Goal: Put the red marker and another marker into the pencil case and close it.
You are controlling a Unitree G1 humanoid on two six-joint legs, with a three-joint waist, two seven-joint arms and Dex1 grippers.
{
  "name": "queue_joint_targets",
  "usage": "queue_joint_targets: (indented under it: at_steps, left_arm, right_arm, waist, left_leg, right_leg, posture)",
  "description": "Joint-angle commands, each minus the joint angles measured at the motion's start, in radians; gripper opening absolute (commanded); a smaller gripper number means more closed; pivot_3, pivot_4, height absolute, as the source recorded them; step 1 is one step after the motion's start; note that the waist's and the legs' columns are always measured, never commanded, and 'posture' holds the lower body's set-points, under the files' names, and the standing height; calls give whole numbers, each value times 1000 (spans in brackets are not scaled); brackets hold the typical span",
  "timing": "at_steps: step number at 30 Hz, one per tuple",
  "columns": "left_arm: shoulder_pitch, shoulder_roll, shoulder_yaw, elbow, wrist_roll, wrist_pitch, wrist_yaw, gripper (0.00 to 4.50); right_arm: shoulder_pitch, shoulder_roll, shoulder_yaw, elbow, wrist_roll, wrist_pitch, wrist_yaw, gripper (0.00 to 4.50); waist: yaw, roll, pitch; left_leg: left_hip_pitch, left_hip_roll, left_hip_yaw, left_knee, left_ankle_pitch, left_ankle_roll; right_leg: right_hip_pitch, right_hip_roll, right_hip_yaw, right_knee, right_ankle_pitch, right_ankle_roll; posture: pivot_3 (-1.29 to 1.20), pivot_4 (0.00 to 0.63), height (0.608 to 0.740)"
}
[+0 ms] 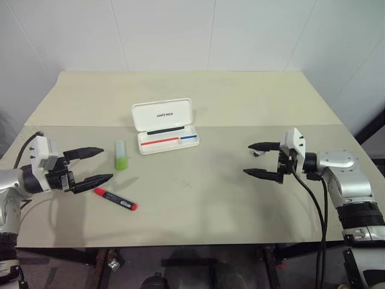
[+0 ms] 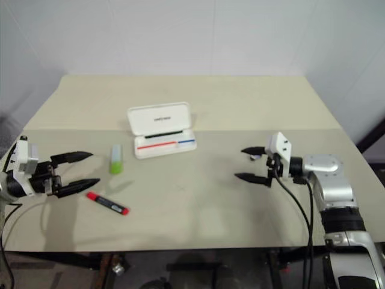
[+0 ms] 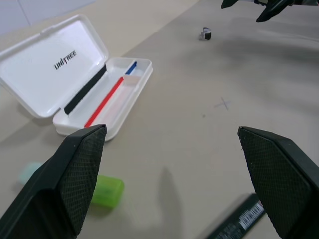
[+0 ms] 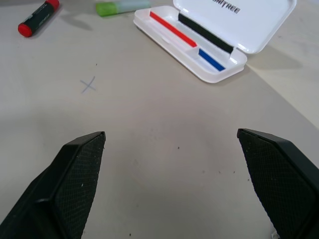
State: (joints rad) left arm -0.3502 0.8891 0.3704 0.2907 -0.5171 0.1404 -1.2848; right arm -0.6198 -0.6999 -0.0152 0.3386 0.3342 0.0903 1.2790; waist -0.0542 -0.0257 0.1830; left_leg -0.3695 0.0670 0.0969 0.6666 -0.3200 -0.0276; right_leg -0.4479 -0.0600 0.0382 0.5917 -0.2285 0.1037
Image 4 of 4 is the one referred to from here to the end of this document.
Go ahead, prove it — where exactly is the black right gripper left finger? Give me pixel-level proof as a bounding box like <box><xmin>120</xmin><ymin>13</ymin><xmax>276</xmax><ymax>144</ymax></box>
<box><xmin>0</xmin><ymin>131</ymin><xmax>106</xmax><ymax>239</ymax></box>

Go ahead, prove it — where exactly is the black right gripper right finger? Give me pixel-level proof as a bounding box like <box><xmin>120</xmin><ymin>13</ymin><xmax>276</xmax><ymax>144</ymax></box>
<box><xmin>236</xmin><ymin>128</ymin><xmax>319</xmax><ymax>239</ymax></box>

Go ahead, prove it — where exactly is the black marker with red caps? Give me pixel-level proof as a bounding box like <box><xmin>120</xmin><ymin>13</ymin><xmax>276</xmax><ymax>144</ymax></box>
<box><xmin>17</xmin><ymin>0</ymin><xmax>60</xmax><ymax>38</ymax></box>

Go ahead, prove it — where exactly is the white plastic pencil case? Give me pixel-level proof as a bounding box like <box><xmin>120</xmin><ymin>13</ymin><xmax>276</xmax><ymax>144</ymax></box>
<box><xmin>133</xmin><ymin>0</ymin><xmax>299</xmax><ymax>84</ymax></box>

